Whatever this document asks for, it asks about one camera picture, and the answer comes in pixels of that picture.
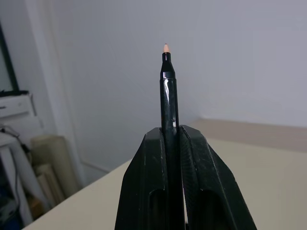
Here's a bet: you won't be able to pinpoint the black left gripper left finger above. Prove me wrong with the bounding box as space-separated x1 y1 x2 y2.
114 127 171 230

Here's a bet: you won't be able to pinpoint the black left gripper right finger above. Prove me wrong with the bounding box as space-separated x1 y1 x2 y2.
178 125 258 230

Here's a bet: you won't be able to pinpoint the black marker with orange tip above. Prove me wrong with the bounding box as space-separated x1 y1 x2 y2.
158 43 186 230

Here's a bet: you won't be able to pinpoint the beige folded boards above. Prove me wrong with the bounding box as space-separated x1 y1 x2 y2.
30 135 81 213

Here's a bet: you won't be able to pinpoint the white shelf unit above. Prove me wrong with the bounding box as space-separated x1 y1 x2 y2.
0 90 45 230

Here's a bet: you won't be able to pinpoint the dark framed board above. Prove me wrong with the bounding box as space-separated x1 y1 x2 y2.
0 20 20 93

